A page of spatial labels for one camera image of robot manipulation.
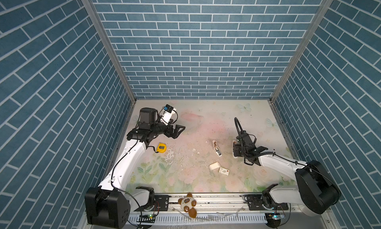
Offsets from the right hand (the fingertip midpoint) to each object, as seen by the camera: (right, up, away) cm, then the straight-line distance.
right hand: (235, 146), depth 91 cm
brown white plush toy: (-29, -23, -21) cm, 42 cm away
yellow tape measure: (-46, -1, 0) cm, 46 cm away
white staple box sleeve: (-9, -12, -9) cm, 17 cm away
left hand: (-34, +16, -14) cm, 40 cm away
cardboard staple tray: (-14, -10, -5) cm, 18 cm away
